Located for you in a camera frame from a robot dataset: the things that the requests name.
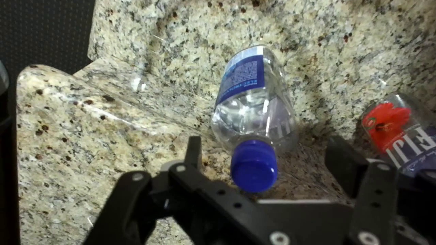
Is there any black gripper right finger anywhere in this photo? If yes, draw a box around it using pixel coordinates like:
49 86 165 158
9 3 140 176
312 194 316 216
324 137 436 245

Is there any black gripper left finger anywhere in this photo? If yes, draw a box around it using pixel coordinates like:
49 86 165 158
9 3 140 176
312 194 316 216
80 135 297 245

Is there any clear bottle with blue label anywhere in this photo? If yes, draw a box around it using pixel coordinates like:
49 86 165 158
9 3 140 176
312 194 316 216
210 44 300 196

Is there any clear bottle with red flower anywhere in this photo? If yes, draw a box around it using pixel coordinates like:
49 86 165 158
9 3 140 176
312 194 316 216
360 92 436 180

